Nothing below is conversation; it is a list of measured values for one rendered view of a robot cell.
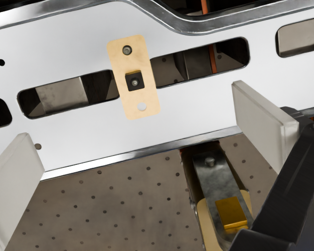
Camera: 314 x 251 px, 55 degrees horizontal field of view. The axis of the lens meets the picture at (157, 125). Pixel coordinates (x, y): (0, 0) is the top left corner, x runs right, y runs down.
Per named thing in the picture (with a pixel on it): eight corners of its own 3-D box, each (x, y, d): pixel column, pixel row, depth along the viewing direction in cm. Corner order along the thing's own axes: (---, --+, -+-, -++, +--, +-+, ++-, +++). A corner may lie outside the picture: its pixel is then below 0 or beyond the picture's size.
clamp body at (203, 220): (173, 148, 68) (209, 279, 36) (162, 99, 64) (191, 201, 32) (201, 141, 68) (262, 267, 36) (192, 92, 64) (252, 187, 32)
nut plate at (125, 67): (161, 112, 32) (162, 116, 31) (127, 120, 33) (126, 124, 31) (143, 33, 29) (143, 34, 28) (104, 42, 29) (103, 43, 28)
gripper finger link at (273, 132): (281, 125, 12) (300, 120, 12) (230, 81, 19) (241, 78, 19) (286, 186, 13) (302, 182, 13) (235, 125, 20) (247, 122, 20)
